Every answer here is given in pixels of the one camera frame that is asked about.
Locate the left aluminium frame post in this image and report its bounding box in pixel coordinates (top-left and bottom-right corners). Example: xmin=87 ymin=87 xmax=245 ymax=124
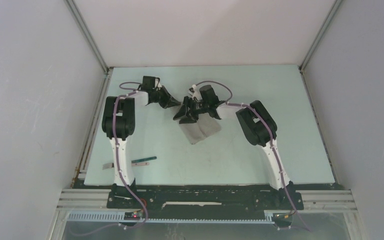
xmin=64 ymin=0 xmax=110 ymax=74

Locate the aluminium frame post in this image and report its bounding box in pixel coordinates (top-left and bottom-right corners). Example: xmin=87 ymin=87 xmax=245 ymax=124
xmin=64 ymin=0 xmax=110 ymax=74
xmin=299 ymin=0 xmax=344 ymax=74

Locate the grey cloth napkin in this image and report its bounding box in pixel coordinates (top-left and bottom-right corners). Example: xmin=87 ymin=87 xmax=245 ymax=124
xmin=179 ymin=114 xmax=222 ymax=145

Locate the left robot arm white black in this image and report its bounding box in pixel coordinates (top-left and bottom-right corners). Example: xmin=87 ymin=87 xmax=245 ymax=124
xmin=101 ymin=76 xmax=180 ymax=187

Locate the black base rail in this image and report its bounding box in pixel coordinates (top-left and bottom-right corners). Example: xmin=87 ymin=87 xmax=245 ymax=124
xmin=106 ymin=184 xmax=304 ymax=221

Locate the white slotted cable duct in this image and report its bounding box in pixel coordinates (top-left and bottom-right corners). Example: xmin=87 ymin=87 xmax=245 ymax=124
xmin=66 ymin=211 xmax=281 ymax=224

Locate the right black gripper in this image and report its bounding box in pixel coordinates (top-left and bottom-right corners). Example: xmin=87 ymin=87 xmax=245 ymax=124
xmin=173 ymin=95 xmax=210 ymax=124

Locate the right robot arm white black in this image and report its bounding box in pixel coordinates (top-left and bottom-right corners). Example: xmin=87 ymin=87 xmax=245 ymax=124
xmin=173 ymin=84 xmax=291 ymax=209

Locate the right aluminium frame post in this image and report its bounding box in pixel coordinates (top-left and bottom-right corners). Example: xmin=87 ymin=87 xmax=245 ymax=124
xmin=299 ymin=0 xmax=344 ymax=74

